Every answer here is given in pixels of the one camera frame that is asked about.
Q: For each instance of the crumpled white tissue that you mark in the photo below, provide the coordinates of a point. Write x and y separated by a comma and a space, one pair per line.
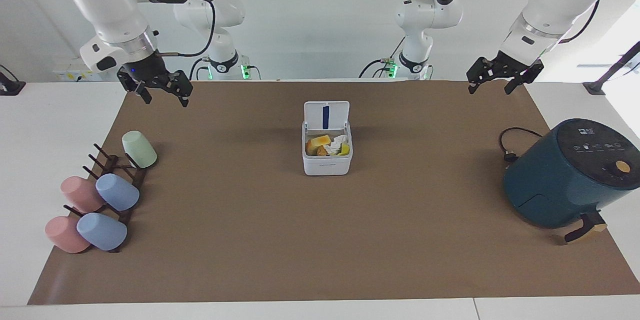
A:
336, 144

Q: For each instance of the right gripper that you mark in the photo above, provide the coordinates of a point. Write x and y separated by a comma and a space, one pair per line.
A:
146, 69

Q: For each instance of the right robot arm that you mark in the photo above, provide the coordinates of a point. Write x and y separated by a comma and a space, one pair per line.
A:
100, 0

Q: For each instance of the teal air fryer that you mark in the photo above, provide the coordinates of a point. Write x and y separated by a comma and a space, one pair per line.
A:
565, 180

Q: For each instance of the green cup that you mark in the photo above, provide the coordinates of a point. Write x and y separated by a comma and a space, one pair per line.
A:
140, 149

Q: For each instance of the brown food scrap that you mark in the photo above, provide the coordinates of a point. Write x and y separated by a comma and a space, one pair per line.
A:
322, 151

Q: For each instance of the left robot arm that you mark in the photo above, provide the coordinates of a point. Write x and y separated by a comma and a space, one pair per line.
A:
555, 5

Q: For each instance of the white power strip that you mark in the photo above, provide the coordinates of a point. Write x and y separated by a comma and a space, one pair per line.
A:
70, 74

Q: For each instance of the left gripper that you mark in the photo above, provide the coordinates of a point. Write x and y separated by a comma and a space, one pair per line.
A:
520, 66

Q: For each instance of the dark wooden cup rack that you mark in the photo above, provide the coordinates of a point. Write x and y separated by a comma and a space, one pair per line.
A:
140, 176

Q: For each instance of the black stand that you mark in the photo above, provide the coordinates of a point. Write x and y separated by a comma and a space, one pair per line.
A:
612, 69
10, 86

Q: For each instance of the pink cup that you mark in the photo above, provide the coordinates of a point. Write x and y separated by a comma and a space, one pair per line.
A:
65, 234
81, 193

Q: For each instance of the blue cup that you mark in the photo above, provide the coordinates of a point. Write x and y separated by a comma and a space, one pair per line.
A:
118, 192
102, 231

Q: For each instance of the white trash can with lid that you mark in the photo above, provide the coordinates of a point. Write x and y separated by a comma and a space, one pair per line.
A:
327, 162

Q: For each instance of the yellow food scrap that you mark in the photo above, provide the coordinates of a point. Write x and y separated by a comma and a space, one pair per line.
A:
345, 150

